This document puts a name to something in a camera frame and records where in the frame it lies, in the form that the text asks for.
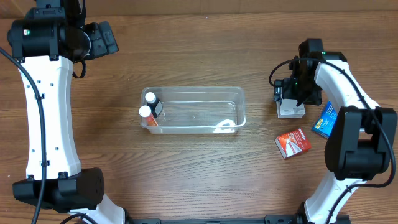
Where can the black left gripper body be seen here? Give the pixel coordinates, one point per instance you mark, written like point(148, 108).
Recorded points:
point(101, 40)

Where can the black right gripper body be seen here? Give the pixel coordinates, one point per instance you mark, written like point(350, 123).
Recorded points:
point(298, 90)

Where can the white medicine box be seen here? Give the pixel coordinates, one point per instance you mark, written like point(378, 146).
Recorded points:
point(288, 109)

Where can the blue medicine box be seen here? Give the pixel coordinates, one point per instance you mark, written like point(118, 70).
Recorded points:
point(324, 125)

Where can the orange Redoxon tube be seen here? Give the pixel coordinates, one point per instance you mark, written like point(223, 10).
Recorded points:
point(146, 113)

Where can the dark bottle white cap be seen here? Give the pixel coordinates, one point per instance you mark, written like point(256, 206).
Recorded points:
point(154, 103)

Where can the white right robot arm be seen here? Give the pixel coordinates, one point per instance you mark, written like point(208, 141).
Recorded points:
point(360, 144)

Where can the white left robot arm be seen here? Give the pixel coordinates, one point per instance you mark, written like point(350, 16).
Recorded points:
point(46, 43)

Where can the clear plastic container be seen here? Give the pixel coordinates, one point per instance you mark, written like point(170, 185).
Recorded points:
point(197, 109)

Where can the red medicine box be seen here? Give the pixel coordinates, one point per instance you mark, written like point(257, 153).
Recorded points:
point(293, 143)

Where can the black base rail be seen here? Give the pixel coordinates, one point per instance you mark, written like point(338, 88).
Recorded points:
point(217, 221)

